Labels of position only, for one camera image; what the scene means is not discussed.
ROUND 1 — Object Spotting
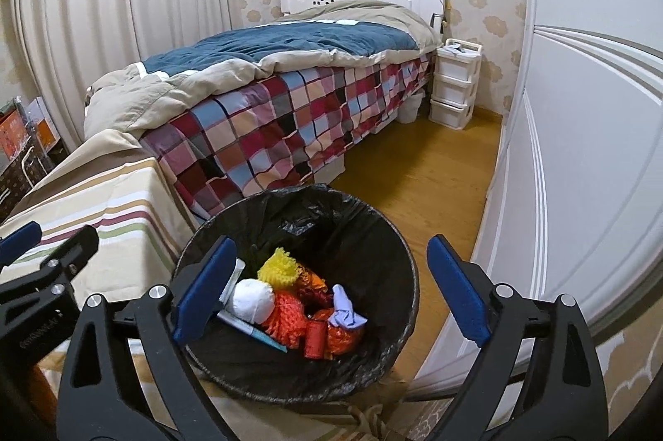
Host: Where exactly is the white paper ball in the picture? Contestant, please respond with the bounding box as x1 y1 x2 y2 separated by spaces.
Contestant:
226 278 275 324

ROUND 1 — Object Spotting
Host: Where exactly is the white tube dark cap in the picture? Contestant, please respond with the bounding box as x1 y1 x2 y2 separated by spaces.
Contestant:
219 258 246 305

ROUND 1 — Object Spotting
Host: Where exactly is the orange foam net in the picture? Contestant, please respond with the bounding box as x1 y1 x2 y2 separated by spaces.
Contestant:
262 291 308 350

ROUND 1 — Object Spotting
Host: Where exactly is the yellow foam net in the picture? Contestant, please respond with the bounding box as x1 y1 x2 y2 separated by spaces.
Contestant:
257 247 301 291

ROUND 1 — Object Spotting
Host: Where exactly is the red bottle black cap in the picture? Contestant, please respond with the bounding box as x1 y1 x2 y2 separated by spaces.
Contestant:
303 320 328 360

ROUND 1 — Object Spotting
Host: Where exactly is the orange wrapper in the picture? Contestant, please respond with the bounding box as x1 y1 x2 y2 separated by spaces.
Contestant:
295 266 333 308

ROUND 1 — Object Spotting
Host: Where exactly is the red plastic bag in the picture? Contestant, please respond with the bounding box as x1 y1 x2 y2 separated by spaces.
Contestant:
310 308 364 360

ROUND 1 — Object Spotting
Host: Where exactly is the black trash bin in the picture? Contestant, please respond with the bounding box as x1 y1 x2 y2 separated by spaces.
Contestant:
177 185 419 405

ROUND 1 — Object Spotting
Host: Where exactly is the dark wicker basket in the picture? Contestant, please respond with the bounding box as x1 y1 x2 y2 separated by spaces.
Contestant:
0 143 52 221

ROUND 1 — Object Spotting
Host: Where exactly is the striped bed sheet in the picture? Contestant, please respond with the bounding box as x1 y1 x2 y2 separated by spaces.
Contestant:
1 129 199 304

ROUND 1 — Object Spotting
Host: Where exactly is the cardboard box with labels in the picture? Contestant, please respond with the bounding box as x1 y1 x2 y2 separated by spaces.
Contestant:
0 107 29 160

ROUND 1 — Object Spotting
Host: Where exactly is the orange white box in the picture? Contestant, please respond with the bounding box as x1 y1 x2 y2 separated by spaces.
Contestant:
26 97 66 160

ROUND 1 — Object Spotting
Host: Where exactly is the white wardrobe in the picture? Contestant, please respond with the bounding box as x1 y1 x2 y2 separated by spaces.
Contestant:
408 0 663 401

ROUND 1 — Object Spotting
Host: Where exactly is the plaid bed sheet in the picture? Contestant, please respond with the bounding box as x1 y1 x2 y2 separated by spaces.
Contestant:
140 55 434 220

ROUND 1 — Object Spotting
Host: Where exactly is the white drawer unit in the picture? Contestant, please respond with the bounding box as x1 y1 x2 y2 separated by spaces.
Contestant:
429 38 483 130

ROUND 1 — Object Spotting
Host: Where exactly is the beige blue duvet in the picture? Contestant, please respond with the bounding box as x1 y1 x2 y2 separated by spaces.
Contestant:
84 0 442 138

